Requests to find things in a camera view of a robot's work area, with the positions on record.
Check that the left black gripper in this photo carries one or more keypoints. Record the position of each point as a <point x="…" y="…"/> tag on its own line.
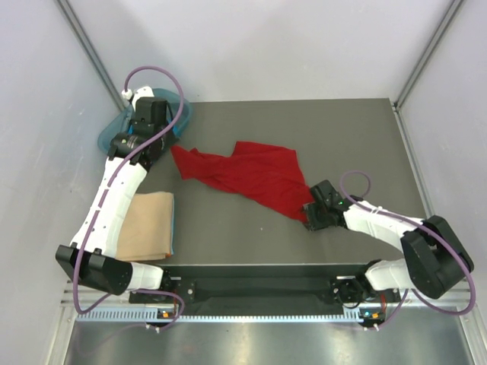
<point x="167" y="125"/>

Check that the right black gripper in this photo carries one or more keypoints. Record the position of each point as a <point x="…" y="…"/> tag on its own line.
<point x="313" y="223"/>

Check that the red t-shirt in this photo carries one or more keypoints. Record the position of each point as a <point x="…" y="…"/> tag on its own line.
<point x="267" y="174"/>

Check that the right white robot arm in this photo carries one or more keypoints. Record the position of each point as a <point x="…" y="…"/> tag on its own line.
<point x="434" y="260"/>

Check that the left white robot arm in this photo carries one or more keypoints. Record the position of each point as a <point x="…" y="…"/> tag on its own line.
<point x="90" y="259"/>

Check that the teal plastic basket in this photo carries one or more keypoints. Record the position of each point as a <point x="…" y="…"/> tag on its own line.
<point x="121" y="122"/>

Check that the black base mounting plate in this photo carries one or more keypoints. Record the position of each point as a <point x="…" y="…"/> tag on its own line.
<point x="290" y="289"/>

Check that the folded tan t-shirt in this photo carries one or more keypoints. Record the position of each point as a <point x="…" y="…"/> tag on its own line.
<point x="145" y="233"/>

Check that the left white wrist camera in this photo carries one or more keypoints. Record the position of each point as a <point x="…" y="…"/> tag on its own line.
<point x="133" y="96"/>

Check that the slotted cable duct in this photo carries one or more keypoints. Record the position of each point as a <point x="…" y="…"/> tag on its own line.
<point x="163" y="315"/>

